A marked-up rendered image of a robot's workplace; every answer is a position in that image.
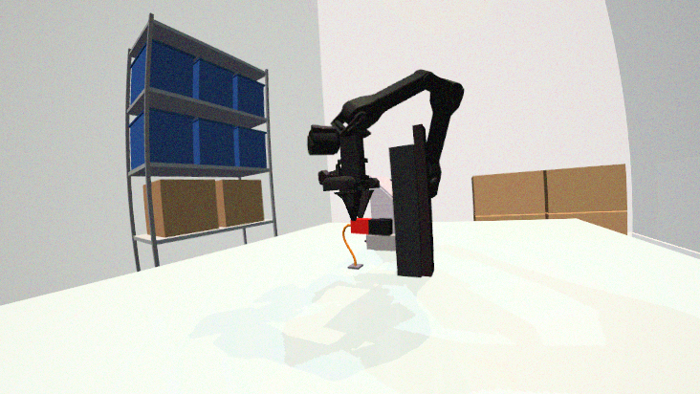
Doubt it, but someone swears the red and black plug with orange cable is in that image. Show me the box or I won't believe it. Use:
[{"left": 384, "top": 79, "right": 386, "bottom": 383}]
[{"left": 342, "top": 218, "right": 393, "bottom": 266}]

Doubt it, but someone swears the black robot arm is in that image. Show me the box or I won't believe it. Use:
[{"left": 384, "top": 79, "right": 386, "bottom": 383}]
[{"left": 307, "top": 69, "right": 465, "bottom": 198}]

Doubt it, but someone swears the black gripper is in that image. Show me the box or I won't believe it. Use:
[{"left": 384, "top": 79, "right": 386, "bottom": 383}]
[{"left": 322, "top": 152, "right": 380, "bottom": 221}]

